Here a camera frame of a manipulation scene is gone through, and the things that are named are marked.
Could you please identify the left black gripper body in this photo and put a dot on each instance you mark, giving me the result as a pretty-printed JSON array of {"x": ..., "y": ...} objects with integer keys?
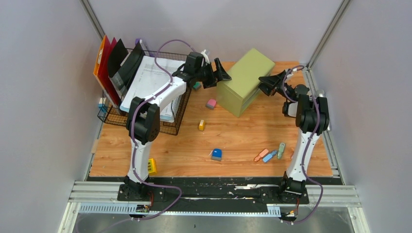
[{"x": 206, "y": 75}]

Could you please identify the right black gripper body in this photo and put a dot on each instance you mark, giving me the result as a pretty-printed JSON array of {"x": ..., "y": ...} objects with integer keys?
[{"x": 284, "y": 89}]

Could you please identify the green eraser block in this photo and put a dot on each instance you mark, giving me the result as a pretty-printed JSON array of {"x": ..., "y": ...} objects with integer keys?
[{"x": 197, "y": 86}]

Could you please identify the green drawer cabinet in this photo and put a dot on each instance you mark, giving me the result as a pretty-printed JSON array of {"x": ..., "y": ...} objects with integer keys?
[{"x": 238, "y": 93}]

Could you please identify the pink eraser block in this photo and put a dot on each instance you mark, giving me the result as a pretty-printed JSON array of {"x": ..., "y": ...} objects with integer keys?
[{"x": 211, "y": 104}]

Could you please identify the yellow eraser block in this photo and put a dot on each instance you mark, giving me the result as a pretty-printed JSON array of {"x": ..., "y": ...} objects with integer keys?
[{"x": 201, "y": 125}]

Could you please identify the blue clipboard with papers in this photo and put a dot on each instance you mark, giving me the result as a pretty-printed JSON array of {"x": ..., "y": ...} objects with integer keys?
[{"x": 149, "y": 79}]

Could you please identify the orange highlighter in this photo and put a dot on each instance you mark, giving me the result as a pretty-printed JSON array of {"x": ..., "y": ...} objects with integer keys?
[{"x": 262, "y": 154}]

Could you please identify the blue highlighter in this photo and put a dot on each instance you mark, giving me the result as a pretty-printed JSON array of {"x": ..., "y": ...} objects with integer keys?
[{"x": 269, "y": 156}]

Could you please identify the blue stamp block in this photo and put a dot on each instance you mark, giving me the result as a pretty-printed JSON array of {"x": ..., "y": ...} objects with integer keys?
[{"x": 217, "y": 154}]

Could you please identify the black folder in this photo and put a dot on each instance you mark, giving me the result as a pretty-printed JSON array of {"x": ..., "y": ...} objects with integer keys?
[{"x": 123, "y": 64}]

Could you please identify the red folder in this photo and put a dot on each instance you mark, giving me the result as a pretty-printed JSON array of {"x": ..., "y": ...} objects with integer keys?
[{"x": 111, "y": 92}]

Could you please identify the black wire basket organizer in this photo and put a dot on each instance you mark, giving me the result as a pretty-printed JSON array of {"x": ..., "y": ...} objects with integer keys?
[{"x": 173, "y": 103}]

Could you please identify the orange folder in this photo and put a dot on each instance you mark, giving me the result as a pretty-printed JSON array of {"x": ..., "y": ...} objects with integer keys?
[{"x": 100, "y": 68}]

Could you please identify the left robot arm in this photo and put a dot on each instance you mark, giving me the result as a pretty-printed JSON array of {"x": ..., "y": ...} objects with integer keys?
[{"x": 143, "y": 123}]

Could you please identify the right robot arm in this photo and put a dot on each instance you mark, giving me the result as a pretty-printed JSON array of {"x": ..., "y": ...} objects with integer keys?
[{"x": 311, "y": 118}]

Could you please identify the green highlighter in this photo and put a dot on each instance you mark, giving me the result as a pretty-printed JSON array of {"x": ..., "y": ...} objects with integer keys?
[{"x": 281, "y": 150}]

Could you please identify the blue white block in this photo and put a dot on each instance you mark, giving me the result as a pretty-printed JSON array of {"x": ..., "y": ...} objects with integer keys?
[{"x": 101, "y": 105}]

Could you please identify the yellow grid box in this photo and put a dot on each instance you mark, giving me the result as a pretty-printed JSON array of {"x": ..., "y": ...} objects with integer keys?
[{"x": 152, "y": 169}]

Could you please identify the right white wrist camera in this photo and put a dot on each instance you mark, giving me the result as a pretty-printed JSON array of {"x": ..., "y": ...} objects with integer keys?
[{"x": 289, "y": 72}]

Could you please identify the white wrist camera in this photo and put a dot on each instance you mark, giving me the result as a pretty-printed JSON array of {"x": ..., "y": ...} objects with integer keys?
[
  {"x": 289, "y": 72},
  {"x": 205, "y": 54}
]

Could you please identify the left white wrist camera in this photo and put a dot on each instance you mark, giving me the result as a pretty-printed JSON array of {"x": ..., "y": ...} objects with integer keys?
[{"x": 205, "y": 54}]

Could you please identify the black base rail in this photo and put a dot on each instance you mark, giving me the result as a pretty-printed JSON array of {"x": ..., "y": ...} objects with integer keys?
[{"x": 207, "y": 194}]

